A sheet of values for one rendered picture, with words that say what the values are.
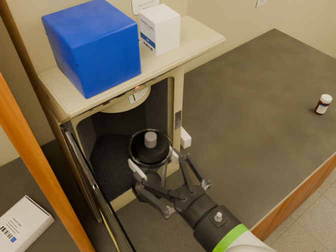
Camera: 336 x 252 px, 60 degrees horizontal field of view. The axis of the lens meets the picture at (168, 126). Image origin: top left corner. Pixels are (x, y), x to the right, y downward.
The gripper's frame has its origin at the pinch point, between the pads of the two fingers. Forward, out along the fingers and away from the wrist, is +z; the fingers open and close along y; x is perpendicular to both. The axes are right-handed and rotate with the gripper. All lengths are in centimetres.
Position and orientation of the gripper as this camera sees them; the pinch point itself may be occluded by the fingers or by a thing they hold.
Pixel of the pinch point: (151, 158)
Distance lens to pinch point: 73.6
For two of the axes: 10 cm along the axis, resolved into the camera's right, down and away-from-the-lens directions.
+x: 0.0, 6.8, 7.4
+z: -6.2, -5.8, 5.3
